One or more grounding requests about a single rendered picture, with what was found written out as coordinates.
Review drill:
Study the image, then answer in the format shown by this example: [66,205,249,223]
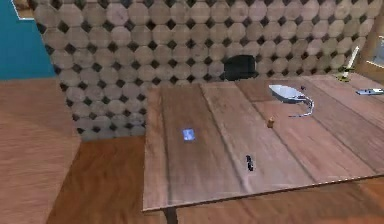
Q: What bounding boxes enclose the small blue book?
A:
[182,128,196,142]

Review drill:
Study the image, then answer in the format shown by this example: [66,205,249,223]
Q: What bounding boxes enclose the brown wooden table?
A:
[142,73,384,224]

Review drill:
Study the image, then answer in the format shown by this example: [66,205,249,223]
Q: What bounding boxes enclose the black toaster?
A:
[223,54,258,82]

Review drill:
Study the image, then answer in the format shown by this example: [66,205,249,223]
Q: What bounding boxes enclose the yellow-green spray bottle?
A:
[336,45,361,83]

